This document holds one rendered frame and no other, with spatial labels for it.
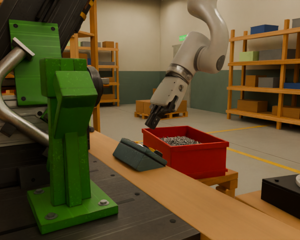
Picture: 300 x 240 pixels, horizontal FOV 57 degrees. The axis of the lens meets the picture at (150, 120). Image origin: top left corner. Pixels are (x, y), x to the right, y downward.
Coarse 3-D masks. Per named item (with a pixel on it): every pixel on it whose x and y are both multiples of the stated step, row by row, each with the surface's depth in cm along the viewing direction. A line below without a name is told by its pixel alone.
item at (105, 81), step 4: (4, 80) 75; (8, 80) 75; (12, 80) 76; (104, 80) 90; (108, 80) 90; (4, 84) 75; (8, 84) 75; (12, 84) 76; (104, 84) 90; (108, 84) 91; (4, 88) 75; (8, 88) 76; (12, 88) 76
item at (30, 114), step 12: (12, 96) 66; (12, 108) 66; (24, 108) 67; (36, 108) 69; (0, 120) 64; (36, 120) 68; (0, 132) 64; (48, 132) 69; (0, 144) 64; (12, 144) 65
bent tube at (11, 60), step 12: (24, 48) 63; (0, 60) 62; (12, 60) 62; (0, 72) 61; (0, 84) 61; (0, 96) 60; (0, 108) 60; (12, 120) 61; (24, 120) 62; (24, 132) 62; (36, 132) 63; (48, 144) 64
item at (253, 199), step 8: (256, 192) 70; (240, 200) 66; (248, 200) 65; (256, 200) 65; (256, 208) 62; (264, 208) 61; (272, 208) 61; (272, 216) 58; (280, 216) 58; (288, 216) 58; (288, 224) 55; (296, 224) 55
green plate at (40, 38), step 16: (16, 32) 67; (32, 32) 68; (48, 32) 70; (32, 48) 68; (48, 48) 70; (32, 64) 68; (16, 80) 65; (32, 80) 67; (16, 96) 65; (32, 96) 67
